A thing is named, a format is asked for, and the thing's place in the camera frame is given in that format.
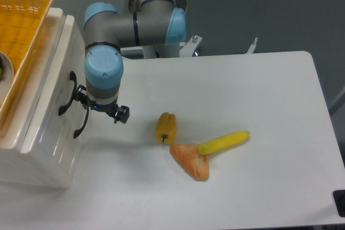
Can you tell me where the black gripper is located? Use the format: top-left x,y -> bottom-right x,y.
73,85 -> 130,124

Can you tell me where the white drawer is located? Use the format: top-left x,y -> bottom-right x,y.
20,15 -> 86,188

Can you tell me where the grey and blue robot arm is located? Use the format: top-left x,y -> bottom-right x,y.
80,0 -> 186,123

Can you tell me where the white drawer cabinet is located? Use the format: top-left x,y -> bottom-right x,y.
1,8 -> 66,185

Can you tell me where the yellow bell pepper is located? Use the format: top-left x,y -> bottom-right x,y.
155,112 -> 177,144

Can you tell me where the white plate with food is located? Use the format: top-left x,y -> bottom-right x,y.
0,52 -> 14,103

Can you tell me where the yellow corn cob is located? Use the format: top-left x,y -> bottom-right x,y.
197,130 -> 250,155

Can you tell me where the yellow woven basket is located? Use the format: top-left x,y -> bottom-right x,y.
1,0 -> 53,125

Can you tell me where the black corner clamp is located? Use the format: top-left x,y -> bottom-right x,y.
333,190 -> 345,218

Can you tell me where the black lower drawer handle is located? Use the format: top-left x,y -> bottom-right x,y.
73,108 -> 89,138

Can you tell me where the black drawer handle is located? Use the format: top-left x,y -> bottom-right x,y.
73,108 -> 89,138
58,70 -> 78,116

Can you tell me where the black top drawer handle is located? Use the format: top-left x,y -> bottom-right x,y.
58,70 -> 78,116

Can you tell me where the white table frame bracket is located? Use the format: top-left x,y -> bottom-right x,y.
180,35 -> 258,57

